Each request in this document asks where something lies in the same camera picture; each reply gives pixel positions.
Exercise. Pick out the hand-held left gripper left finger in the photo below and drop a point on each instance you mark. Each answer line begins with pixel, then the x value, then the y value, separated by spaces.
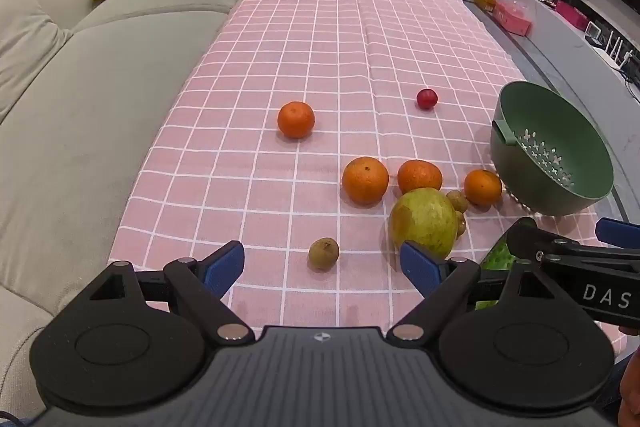
pixel 225 264

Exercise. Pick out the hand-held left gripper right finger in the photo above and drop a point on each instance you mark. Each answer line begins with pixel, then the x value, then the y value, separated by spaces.
pixel 417 264

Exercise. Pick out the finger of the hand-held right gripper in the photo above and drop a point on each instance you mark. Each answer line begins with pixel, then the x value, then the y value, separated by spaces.
pixel 530 237
pixel 617 232

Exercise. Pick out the green cucumber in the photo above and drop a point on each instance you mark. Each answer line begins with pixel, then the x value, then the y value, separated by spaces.
pixel 495 257

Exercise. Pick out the green yellow pear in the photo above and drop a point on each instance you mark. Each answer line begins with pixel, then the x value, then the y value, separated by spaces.
pixel 424 222

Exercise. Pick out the small brown fruit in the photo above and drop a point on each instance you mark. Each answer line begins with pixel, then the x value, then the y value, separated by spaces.
pixel 457 201
pixel 323 253
pixel 460 225

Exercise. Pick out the green colander bowl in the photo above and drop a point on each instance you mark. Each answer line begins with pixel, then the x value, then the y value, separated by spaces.
pixel 555 147

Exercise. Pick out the large orange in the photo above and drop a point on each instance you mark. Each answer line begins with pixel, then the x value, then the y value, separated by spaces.
pixel 365 180

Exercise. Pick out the person's right forearm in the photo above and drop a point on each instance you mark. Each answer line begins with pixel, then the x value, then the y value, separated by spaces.
pixel 631 387

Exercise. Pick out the small red fruit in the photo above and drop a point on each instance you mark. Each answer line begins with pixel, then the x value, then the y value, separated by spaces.
pixel 427 98

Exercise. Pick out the grey television cabinet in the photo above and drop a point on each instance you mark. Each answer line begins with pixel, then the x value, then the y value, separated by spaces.
pixel 565 57

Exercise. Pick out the white router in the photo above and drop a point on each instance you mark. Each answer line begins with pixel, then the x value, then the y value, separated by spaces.
pixel 612 47

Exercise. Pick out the beige sofa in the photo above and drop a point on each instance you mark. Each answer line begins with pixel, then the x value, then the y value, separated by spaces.
pixel 100 107

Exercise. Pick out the pink storage box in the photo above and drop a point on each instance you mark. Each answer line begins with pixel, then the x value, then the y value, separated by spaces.
pixel 512 17

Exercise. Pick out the magenta box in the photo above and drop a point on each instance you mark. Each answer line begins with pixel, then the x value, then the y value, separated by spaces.
pixel 572 13

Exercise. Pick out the pink checkered tablecloth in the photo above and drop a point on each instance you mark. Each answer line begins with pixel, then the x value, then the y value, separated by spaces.
pixel 325 32

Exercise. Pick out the beige cushion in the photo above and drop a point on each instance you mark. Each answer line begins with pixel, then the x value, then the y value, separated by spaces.
pixel 25 42

